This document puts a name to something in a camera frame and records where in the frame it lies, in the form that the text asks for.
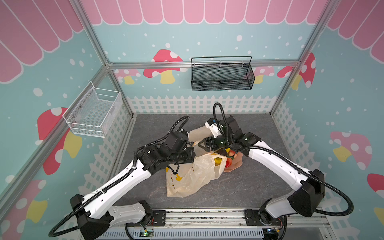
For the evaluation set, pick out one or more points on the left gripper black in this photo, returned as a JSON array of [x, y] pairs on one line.
[[191, 155]]

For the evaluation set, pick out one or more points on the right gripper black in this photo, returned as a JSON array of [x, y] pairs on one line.
[[211, 144]]

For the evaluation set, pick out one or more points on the banana print plastic bag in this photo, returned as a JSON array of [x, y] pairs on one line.
[[192, 177]]

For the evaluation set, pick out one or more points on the red peach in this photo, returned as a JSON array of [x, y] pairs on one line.
[[228, 162]]

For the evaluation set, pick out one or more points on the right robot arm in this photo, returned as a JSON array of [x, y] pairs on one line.
[[308, 187]]

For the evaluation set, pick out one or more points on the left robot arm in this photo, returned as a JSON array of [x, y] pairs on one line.
[[92, 213]]

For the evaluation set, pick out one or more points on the pink wavy fruit plate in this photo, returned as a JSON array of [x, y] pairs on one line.
[[237, 162]]

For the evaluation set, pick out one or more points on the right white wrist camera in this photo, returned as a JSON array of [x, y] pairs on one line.
[[213, 127]]

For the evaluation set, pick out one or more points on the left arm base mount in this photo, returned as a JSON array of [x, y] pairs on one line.
[[154, 219]]

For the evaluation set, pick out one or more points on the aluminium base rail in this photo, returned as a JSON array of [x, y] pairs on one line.
[[219, 224]]

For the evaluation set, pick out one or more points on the black wire mesh basket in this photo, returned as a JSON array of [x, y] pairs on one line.
[[227, 73]]

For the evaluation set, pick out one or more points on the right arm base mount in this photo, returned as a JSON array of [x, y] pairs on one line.
[[254, 217]]

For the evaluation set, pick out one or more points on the white wire mesh basket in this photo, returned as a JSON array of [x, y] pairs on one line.
[[93, 112]]

